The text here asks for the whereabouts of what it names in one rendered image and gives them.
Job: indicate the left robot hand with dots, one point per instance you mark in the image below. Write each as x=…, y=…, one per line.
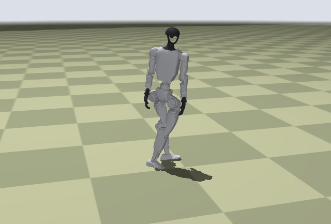
x=146, y=97

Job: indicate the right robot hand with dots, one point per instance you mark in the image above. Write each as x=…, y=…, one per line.
x=183, y=105

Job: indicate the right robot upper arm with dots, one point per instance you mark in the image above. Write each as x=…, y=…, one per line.
x=184, y=58

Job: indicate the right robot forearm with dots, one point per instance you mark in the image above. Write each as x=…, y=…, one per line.
x=183, y=87

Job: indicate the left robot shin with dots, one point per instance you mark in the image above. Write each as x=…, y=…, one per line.
x=166, y=147

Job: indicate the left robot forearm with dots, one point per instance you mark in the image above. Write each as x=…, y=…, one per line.
x=148, y=82

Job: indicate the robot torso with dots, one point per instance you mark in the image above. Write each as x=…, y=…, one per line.
x=167, y=66

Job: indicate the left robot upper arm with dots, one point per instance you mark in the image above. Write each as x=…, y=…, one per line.
x=152, y=60

